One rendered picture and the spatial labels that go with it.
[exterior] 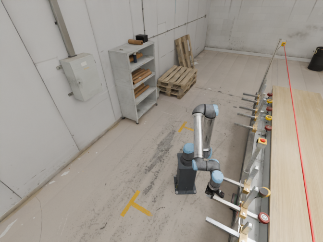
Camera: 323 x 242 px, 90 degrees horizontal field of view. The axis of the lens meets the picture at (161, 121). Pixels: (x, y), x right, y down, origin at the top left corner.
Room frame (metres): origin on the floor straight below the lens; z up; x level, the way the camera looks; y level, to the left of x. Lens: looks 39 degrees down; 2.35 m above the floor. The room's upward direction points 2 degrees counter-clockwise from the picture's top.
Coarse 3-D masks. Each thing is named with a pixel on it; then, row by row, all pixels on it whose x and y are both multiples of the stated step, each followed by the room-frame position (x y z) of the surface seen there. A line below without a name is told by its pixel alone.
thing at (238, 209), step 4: (216, 196) 0.71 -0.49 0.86; (216, 200) 0.68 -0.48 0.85; (220, 200) 0.67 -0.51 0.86; (224, 200) 0.67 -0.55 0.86; (224, 204) 0.64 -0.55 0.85; (228, 204) 0.64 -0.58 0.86; (232, 204) 0.63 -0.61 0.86; (232, 208) 0.61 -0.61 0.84; (236, 208) 0.60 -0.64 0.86; (240, 208) 0.60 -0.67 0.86; (248, 212) 0.56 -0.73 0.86; (248, 216) 0.54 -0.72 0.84; (252, 216) 0.53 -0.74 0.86; (256, 216) 0.53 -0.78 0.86
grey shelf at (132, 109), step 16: (112, 48) 3.13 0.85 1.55; (128, 48) 3.10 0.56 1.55; (144, 48) 3.71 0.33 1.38; (112, 64) 3.00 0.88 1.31; (128, 64) 2.81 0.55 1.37; (144, 64) 3.73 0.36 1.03; (128, 80) 2.84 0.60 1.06; (144, 80) 3.18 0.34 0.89; (128, 96) 2.88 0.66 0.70; (144, 96) 3.17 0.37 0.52; (128, 112) 2.92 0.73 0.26; (144, 112) 3.07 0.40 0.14
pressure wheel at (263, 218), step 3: (261, 213) 0.54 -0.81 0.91; (264, 213) 0.53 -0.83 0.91; (258, 216) 0.52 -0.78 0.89; (261, 216) 0.51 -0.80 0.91; (264, 216) 0.51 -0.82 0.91; (267, 216) 0.51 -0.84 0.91; (261, 219) 0.49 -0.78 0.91; (264, 219) 0.49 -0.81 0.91; (267, 219) 0.49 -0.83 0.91; (261, 222) 0.48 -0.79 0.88; (264, 222) 0.47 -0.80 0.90; (267, 222) 0.47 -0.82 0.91
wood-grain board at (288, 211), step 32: (288, 96) 2.37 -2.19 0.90; (320, 96) 2.34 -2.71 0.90; (288, 128) 1.56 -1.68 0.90; (320, 128) 1.54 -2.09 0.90; (288, 160) 1.05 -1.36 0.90; (320, 160) 1.04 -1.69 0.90; (288, 192) 0.71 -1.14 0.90; (320, 192) 0.70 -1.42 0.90; (288, 224) 0.45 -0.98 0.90; (320, 224) 0.45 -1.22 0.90
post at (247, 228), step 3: (249, 222) 0.41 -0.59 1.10; (246, 225) 0.40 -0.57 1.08; (249, 225) 0.39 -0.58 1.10; (252, 225) 0.39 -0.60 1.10; (243, 228) 0.40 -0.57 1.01; (246, 228) 0.39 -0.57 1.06; (249, 228) 0.38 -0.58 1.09; (243, 231) 0.39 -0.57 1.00; (246, 231) 0.38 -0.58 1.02; (249, 231) 0.37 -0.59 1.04; (246, 234) 0.37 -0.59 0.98; (234, 237) 0.42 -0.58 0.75; (234, 240) 0.39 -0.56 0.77; (237, 240) 0.38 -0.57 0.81
